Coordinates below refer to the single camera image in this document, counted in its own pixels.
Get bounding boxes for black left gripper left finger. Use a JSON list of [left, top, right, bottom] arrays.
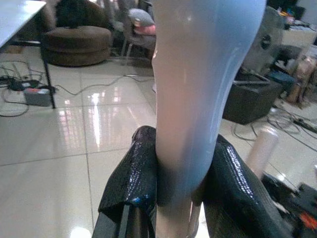
[[92, 125, 158, 238]]

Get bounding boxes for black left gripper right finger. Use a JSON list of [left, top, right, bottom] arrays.
[[202, 134, 293, 238]]

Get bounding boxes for white plastic broom handle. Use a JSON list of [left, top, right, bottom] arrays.
[[151, 0, 267, 238]]

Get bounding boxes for clear plastic wrap roll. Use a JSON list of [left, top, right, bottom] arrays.
[[247, 125, 279, 179]]

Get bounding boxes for black and orange tool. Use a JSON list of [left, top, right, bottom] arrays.
[[262, 173, 317, 238]]

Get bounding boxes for black storage box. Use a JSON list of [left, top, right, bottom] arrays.
[[221, 73, 283, 125]]

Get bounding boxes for grey power box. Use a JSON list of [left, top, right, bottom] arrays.
[[23, 88, 52, 107]]

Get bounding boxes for black table leg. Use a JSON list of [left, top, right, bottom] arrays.
[[39, 39, 56, 109]]

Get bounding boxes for brown round pouf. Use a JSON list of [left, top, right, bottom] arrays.
[[41, 25, 112, 67]]

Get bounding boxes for grey chair with cushions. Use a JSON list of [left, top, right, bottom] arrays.
[[120, 8, 157, 65]]

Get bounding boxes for black power strip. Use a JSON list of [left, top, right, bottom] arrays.
[[7, 79, 40, 91]]

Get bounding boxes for dark brown armchair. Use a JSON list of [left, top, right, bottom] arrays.
[[53, 0, 109, 30]]

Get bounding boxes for white table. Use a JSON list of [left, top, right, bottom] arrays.
[[0, 0, 48, 49]]

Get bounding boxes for tangled black floor cables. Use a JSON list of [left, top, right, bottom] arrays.
[[232, 104, 317, 152]]

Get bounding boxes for grey floor cable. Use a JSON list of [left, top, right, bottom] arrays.
[[54, 73, 155, 96]]

